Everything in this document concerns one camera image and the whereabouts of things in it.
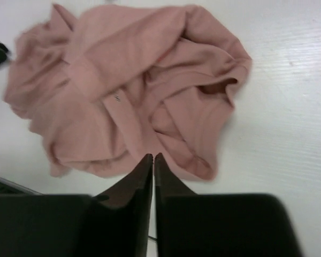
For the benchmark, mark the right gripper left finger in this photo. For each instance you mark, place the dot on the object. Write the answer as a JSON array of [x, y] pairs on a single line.
[[117, 222]]

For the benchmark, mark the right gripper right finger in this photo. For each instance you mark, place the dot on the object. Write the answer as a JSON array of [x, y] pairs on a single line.
[[188, 224]]

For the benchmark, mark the pink t-shirt with pixel print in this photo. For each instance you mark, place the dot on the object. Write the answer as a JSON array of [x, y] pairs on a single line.
[[117, 83]]

